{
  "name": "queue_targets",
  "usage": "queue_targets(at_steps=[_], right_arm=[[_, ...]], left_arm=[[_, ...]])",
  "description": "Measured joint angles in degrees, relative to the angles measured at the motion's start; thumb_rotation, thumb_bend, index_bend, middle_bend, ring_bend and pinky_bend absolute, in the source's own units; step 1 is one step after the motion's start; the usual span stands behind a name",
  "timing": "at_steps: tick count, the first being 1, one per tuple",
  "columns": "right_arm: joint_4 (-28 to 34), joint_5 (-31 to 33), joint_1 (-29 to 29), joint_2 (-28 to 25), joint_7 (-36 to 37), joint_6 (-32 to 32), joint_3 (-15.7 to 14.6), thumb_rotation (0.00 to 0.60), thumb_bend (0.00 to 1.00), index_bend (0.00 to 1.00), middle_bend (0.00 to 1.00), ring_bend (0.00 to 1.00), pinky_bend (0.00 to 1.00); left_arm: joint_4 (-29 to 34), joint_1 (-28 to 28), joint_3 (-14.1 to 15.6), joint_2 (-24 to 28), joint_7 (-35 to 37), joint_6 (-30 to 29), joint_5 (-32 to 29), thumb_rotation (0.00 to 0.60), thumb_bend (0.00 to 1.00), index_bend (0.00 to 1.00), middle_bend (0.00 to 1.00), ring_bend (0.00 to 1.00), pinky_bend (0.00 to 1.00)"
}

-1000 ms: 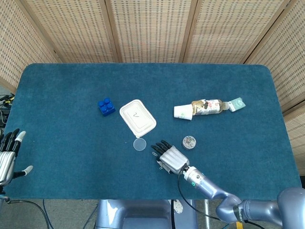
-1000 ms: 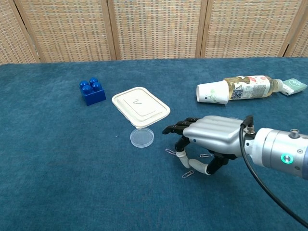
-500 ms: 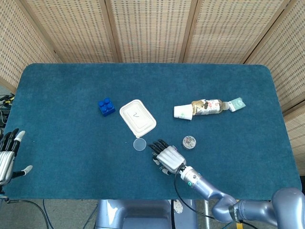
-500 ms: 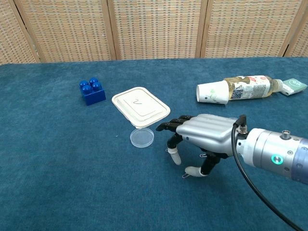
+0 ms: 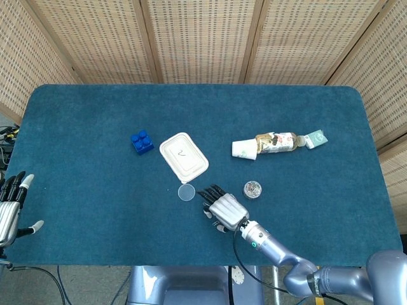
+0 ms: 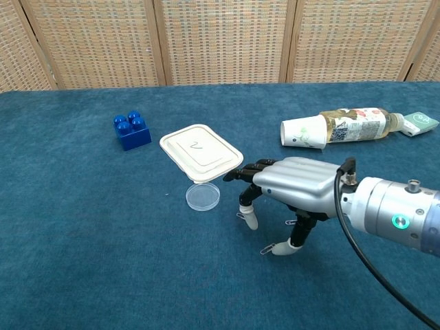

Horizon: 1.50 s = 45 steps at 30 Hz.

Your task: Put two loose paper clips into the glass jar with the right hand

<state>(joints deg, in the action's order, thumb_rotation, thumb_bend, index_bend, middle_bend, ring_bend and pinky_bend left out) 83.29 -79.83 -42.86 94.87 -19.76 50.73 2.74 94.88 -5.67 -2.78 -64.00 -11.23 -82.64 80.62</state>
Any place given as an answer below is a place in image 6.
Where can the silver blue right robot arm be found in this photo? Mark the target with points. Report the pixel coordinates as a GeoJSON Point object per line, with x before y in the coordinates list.
{"type": "Point", "coordinates": [385, 206]}

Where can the clear round plastic lid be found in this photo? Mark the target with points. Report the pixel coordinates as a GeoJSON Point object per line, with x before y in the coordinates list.
{"type": "Point", "coordinates": [203, 197]}

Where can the blue carpet table cover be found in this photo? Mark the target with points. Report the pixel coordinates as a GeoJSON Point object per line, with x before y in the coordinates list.
{"type": "Point", "coordinates": [103, 240]}

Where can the woven wooden folding screen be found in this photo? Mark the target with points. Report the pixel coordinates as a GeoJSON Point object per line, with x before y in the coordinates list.
{"type": "Point", "coordinates": [223, 41]}

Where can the green and white packet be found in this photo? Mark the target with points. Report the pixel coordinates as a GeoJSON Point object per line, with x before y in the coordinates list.
{"type": "Point", "coordinates": [421, 120]}

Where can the labelled tea drink bottle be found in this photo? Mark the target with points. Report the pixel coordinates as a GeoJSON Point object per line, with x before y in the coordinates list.
{"type": "Point", "coordinates": [357, 127]}

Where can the white rectangular container lid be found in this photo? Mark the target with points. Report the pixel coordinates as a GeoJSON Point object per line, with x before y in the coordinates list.
{"type": "Point", "coordinates": [199, 156]}

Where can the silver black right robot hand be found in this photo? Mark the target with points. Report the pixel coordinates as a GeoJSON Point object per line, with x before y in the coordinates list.
{"type": "Point", "coordinates": [299, 182]}

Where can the white floral paper cup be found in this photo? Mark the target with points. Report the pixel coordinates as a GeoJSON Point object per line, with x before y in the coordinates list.
{"type": "Point", "coordinates": [302, 132]}

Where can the blue toy building block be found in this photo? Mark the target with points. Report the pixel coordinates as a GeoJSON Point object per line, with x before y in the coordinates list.
{"type": "Point", "coordinates": [134, 139]}

